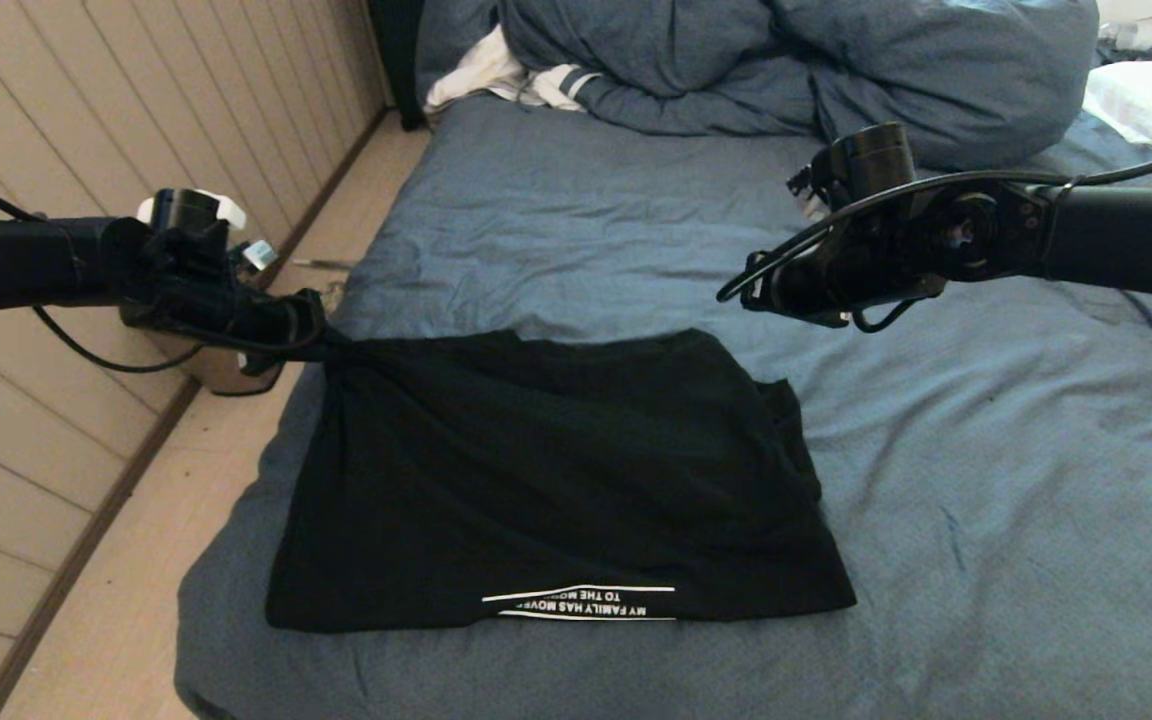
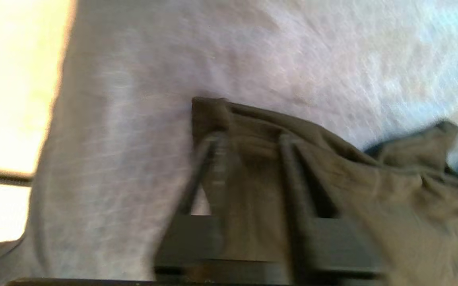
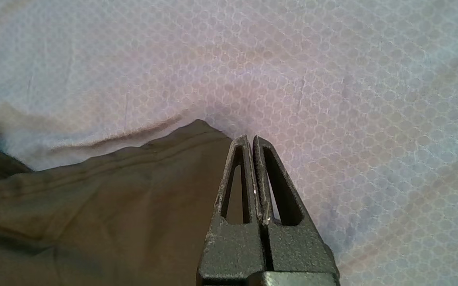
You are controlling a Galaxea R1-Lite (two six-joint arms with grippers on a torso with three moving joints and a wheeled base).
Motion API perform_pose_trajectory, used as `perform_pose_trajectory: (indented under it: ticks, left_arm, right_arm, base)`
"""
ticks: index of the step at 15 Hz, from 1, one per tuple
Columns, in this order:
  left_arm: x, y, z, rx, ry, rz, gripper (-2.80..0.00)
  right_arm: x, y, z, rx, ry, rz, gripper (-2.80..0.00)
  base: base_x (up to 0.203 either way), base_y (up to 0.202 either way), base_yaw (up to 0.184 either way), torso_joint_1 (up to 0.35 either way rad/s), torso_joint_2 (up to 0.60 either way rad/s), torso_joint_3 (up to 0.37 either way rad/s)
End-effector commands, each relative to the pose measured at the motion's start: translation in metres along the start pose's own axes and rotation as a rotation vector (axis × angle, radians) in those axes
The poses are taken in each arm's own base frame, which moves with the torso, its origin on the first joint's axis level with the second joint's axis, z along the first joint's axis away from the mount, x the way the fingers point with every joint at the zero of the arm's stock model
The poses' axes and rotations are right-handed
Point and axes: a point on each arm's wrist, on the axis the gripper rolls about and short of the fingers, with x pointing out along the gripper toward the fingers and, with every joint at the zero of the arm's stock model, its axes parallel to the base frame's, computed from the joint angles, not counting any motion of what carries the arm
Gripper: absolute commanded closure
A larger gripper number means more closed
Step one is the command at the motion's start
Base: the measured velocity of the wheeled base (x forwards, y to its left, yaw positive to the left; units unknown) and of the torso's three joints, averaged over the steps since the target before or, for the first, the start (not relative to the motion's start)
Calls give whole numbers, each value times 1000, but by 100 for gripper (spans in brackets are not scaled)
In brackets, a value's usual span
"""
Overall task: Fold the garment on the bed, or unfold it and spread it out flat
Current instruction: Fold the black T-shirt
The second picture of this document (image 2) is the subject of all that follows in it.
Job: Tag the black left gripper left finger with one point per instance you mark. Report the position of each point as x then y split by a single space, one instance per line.
193 238

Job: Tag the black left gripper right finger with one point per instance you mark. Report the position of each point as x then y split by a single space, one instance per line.
332 246

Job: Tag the black printed T-shirt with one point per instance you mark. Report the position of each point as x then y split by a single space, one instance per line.
372 190

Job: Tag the blue bed sheet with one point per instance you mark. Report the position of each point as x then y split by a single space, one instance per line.
133 99

